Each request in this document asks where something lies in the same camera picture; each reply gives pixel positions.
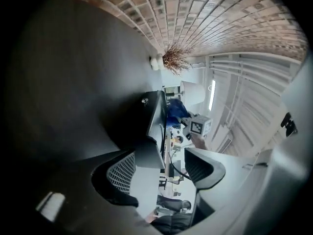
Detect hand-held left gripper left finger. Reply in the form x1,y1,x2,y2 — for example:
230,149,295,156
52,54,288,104
31,148,154,235

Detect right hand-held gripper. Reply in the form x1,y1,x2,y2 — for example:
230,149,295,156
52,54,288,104
180,114,213,140

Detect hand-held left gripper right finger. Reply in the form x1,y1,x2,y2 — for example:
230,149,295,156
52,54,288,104
183,57,313,235

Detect blue cloth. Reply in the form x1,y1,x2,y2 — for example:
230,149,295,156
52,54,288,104
167,98,190,127

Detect black box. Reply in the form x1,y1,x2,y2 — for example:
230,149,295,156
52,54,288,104
134,90,170,170

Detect person's right forearm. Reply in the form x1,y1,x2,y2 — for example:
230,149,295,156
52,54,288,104
192,134,209,151

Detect white shade table lamp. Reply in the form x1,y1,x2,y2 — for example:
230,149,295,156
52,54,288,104
179,80,206,107

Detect dark computer monitor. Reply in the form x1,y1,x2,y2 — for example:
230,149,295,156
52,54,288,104
168,162,182,178

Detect long light office desk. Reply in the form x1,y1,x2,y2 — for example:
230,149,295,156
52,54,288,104
163,127,189,183

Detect ceiling tube light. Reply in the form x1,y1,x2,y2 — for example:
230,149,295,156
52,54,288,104
209,79,216,112

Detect person's dark trousers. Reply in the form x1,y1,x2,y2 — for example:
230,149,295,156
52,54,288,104
146,211,196,235

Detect dried plant in white vase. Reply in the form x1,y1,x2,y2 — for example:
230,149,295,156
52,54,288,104
149,40,195,77

